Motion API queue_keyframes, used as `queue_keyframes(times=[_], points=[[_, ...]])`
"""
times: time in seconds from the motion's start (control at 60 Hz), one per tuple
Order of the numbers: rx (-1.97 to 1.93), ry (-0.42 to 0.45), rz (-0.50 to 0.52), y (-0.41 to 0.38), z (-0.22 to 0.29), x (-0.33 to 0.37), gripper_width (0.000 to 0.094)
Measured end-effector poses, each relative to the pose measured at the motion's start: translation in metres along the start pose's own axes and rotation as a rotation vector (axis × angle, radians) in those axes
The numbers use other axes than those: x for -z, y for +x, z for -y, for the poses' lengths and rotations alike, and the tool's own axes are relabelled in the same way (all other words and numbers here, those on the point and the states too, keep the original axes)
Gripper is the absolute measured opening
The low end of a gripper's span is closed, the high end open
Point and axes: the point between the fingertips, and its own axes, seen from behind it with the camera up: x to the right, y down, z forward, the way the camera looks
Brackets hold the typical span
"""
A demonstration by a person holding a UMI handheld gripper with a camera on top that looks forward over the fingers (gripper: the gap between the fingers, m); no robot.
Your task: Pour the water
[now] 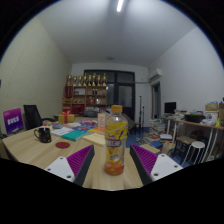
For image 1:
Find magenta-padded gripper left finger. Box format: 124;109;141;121
44;144;96;187

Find wooden shelf unit with trophies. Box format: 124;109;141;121
62;72;109;116

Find orange and white carton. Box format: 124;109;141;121
97;112;108;129

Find flat round red coaster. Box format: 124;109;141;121
55;141;71;150

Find black office chair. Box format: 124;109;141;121
23;104;56;131

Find white round stool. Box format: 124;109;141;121
182;140;206;166

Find yellow gift box red ribbon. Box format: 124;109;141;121
57;110;76;125

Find tan paper envelope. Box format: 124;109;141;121
82;132;107;148

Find teal book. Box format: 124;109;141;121
61;129;88;142

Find orange book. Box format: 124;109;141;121
87;126;106;135

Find black computer monitor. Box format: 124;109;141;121
163;101;178;116

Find black dotted mug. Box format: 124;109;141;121
33;126;53;144

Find yellow-labelled orange drink bottle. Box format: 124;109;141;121
104;104;129;176

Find wooden square stool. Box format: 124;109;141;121
171;135;196;158

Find ceiling tube light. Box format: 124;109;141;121
116;0;125;13

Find wooden side desk white legs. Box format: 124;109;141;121
161;114;224;164

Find white booklet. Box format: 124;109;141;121
49;126;75;137

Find white wall air conditioner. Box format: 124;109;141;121
148;68;164;82

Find stack of books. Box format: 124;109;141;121
146;118;167;141

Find dark framed glass door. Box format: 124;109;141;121
83;69;136;121

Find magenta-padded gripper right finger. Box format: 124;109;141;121
129;143;184;187

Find purple sign board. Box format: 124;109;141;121
3;107;25;135

